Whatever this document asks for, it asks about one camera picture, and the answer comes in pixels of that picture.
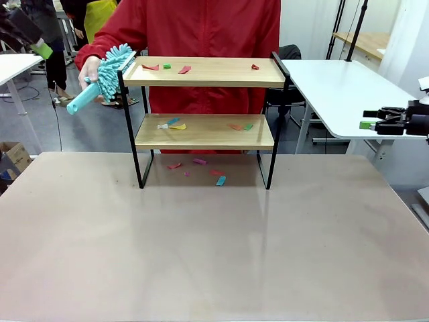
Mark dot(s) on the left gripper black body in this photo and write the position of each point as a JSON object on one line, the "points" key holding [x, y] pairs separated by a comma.
{"points": [[20, 28]]}

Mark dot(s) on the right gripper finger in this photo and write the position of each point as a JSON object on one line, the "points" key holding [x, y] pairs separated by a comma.
{"points": [[388, 127], [390, 112]]}

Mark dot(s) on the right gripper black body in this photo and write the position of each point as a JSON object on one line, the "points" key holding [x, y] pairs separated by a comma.
{"points": [[419, 124]]}

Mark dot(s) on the teal microfiber duster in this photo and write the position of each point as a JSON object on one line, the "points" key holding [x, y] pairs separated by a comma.
{"points": [[110, 73]]}

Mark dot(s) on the red paper scrap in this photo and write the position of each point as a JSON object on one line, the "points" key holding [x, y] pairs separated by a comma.
{"points": [[174, 165], [149, 67], [255, 67], [184, 69], [217, 172]]}

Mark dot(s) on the blue paper scrap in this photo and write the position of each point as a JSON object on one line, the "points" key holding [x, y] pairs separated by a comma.
{"points": [[173, 121], [221, 181]]}

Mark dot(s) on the purple paper scrap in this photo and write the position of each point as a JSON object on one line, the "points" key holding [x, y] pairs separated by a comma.
{"points": [[199, 161]]}

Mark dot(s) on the person's right forearm red sleeve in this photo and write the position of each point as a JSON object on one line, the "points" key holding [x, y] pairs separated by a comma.
{"points": [[97, 47]]}

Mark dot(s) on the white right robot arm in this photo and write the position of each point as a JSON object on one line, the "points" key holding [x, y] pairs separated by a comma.
{"points": [[425, 84]]}

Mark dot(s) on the person's right hand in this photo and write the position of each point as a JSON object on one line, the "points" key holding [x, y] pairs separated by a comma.
{"points": [[88, 70]]}

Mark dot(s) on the bystander in grey jacket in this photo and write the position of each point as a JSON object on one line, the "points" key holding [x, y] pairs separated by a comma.
{"points": [[53, 67]]}

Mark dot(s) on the small white desk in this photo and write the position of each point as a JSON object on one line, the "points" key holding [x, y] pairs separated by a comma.
{"points": [[13, 65]]}

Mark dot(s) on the bystander in black clothes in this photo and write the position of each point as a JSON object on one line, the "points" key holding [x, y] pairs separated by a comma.
{"points": [[75, 20]]}

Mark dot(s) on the grey floor mat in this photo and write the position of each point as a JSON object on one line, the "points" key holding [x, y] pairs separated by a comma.
{"points": [[65, 101]]}

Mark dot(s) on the large white desk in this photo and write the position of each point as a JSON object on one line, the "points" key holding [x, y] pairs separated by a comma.
{"points": [[335, 90]]}

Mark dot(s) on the bystander in yellow apron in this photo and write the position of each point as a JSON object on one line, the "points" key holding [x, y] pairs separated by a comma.
{"points": [[99, 16]]}

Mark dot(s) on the wooden top desk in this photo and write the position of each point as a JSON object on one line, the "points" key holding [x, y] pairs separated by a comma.
{"points": [[365, 42]]}

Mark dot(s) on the thick black stand pole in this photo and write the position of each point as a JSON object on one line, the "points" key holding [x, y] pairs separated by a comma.
{"points": [[357, 30]]}

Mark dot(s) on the thin black tripod stand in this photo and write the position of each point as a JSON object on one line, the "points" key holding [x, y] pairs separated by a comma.
{"points": [[336, 27]]}

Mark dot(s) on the cardboard box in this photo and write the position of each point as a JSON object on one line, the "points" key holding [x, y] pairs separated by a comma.
{"points": [[16, 154]]}

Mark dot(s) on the black office chair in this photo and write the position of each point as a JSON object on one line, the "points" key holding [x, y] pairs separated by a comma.
{"points": [[290, 52]]}

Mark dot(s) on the white paper scrap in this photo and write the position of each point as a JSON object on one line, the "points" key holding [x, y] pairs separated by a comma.
{"points": [[162, 126]]}

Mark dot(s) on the crumpled red paper scrap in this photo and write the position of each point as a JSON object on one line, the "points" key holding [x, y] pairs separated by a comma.
{"points": [[255, 67]]}

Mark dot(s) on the orange-red paper scrap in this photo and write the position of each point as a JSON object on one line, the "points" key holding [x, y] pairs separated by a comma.
{"points": [[235, 127]]}

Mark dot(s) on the yellow paper scrap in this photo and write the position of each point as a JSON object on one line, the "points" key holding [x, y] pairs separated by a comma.
{"points": [[178, 126]]}

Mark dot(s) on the person in red jacket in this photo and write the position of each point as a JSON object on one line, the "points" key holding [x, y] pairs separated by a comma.
{"points": [[207, 30]]}

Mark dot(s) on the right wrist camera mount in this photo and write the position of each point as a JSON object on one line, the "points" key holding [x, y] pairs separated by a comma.
{"points": [[417, 106]]}

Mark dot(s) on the grey metal base plate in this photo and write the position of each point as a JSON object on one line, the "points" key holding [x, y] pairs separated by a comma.
{"points": [[423, 208]]}

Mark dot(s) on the two-tier wooden shelf black frame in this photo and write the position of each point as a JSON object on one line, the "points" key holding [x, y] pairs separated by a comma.
{"points": [[201, 80]]}

